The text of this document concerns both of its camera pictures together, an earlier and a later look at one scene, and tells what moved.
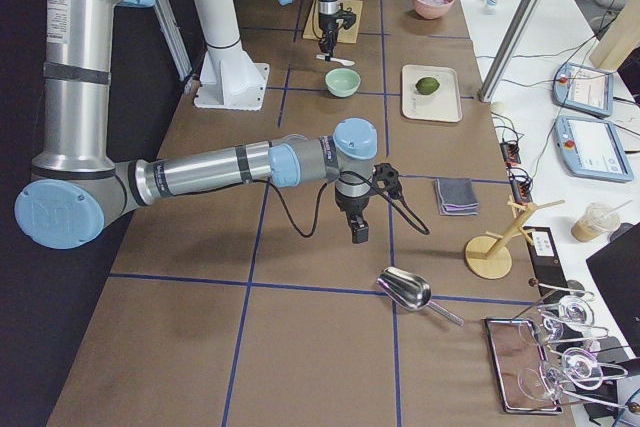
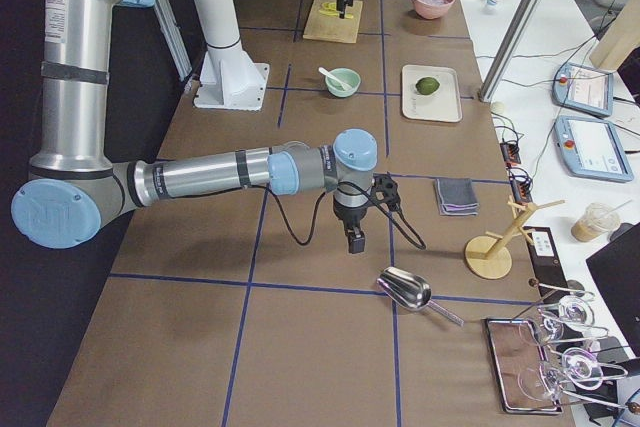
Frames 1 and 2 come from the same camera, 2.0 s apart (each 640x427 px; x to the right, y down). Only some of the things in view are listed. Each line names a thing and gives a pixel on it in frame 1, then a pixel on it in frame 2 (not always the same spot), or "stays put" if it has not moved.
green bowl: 342,82 stays put
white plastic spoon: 345,62 to 343,83
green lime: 427,85 stays put
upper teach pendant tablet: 584,88 stays put
